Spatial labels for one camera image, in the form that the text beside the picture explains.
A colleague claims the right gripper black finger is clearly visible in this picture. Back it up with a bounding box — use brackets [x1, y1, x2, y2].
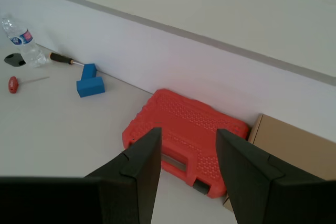
[0, 127, 162, 224]
[216, 129, 336, 224]

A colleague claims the brown cardboard box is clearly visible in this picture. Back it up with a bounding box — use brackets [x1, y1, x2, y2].
[222, 113, 336, 214]

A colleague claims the red plastic tool case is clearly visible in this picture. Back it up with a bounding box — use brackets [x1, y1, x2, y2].
[121, 88, 250, 199]

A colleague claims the blue foam block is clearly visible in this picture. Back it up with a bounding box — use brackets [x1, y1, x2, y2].
[76, 63, 106, 98]

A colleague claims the black flat scraper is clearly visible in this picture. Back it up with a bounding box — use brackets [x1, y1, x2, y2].
[4, 53, 27, 68]

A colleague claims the clear plastic water bottle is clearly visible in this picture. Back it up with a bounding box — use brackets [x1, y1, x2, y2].
[2, 16, 48, 69]

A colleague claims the red T-handle hex key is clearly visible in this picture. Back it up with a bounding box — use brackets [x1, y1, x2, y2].
[7, 76, 50, 94]

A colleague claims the black orange handle screwdriver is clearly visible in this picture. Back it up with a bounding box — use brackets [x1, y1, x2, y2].
[48, 52, 86, 67]

